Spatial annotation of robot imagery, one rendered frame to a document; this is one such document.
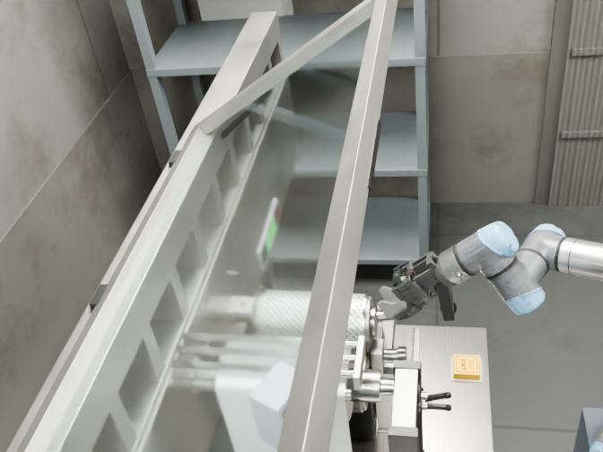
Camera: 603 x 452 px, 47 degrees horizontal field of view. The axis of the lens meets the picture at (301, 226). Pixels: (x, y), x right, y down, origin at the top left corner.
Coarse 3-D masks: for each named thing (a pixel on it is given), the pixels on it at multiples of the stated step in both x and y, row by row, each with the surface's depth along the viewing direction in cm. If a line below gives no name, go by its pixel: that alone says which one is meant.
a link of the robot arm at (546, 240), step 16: (544, 224) 150; (528, 240) 147; (544, 240) 145; (560, 240) 143; (576, 240) 142; (544, 256) 143; (560, 256) 142; (576, 256) 140; (592, 256) 138; (576, 272) 141; (592, 272) 138
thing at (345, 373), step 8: (360, 336) 128; (352, 344) 128; (360, 344) 127; (344, 352) 129; (360, 352) 125; (344, 360) 125; (352, 360) 125; (360, 360) 124; (344, 368) 126; (360, 368) 123; (344, 376) 123; (352, 376) 122; (360, 376) 122; (360, 384) 122
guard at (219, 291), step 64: (320, 64) 127; (256, 128) 126; (320, 128) 103; (192, 192) 126; (256, 192) 103; (320, 192) 87; (192, 256) 102; (256, 256) 87; (128, 320) 102; (192, 320) 86; (256, 320) 75; (128, 384) 86; (192, 384) 75; (256, 384) 66; (64, 448) 86; (128, 448) 74; (192, 448) 66; (256, 448) 59
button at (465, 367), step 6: (456, 354) 190; (462, 354) 190; (456, 360) 188; (462, 360) 188; (468, 360) 188; (474, 360) 188; (456, 366) 187; (462, 366) 186; (468, 366) 186; (474, 366) 186; (456, 372) 185; (462, 372) 185; (468, 372) 185; (474, 372) 184; (456, 378) 186; (462, 378) 186; (468, 378) 185; (474, 378) 185
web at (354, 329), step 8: (360, 296) 158; (352, 304) 156; (360, 304) 155; (352, 312) 154; (360, 312) 154; (352, 320) 154; (360, 320) 154; (352, 328) 154; (360, 328) 154; (352, 336) 154; (360, 408) 151
